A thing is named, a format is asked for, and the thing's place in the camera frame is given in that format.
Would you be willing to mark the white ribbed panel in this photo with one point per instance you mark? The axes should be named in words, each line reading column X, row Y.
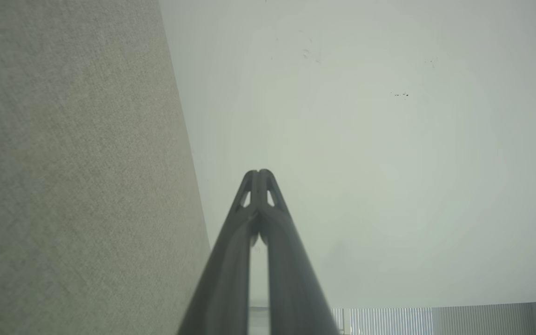
column 435, row 321

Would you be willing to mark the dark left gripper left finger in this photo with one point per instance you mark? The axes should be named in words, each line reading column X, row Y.
column 224, row 279

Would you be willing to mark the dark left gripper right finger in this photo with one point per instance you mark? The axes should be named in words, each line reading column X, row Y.
column 291, row 279

